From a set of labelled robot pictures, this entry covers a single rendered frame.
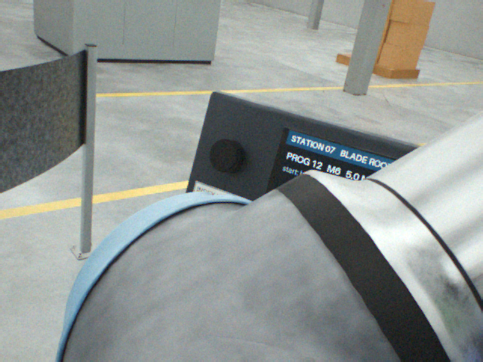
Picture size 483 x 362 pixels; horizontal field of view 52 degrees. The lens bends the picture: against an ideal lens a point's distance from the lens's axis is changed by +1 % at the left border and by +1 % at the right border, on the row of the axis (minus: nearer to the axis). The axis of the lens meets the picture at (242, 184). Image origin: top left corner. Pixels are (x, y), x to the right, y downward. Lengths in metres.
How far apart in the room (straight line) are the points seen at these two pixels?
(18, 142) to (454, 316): 1.70
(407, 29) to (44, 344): 7.63
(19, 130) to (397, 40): 7.57
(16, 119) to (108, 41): 4.66
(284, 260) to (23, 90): 1.64
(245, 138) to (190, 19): 6.46
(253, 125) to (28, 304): 1.86
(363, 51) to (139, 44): 2.83
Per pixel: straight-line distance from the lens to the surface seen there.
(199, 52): 7.03
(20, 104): 1.78
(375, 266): 0.16
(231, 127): 0.42
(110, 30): 6.37
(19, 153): 1.82
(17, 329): 2.09
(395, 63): 8.76
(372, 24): 6.70
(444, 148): 0.21
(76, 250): 2.50
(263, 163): 0.41
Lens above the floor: 1.36
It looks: 24 degrees down
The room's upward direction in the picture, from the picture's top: 10 degrees clockwise
